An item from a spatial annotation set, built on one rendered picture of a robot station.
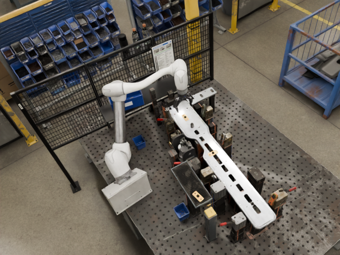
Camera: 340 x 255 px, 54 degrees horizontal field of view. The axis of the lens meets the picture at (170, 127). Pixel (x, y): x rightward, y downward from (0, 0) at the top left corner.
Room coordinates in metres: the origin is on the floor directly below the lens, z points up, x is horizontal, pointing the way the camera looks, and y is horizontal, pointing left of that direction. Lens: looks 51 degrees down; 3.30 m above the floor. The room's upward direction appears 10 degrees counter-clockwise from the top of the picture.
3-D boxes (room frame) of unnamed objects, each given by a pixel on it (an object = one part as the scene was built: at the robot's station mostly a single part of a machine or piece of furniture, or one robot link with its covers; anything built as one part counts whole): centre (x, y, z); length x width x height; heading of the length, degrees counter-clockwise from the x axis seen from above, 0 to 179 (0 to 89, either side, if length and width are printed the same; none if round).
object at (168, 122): (1.92, 0.00, 0.88); 0.07 x 0.06 x 0.35; 110
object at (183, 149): (1.56, -0.09, 0.94); 0.18 x 0.13 x 0.49; 20
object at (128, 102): (2.25, 0.36, 1.10); 0.30 x 0.17 x 0.13; 101
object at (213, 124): (1.85, -0.38, 0.84); 0.11 x 0.08 x 0.29; 110
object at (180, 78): (1.99, -0.15, 1.47); 0.13 x 0.11 x 0.16; 174
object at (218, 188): (1.17, -0.27, 0.90); 0.13 x 0.10 x 0.41; 110
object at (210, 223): (0.96, -0.17, 0.92); 0.08 x 0.08 x 0.44; 20
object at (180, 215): (1.19, 0.03, 0.74); 0.11 x 0.10 x 0.09; 20
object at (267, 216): (1.52, -0.33, 1.00); 1.38 x 0.22 x 0.02; 20
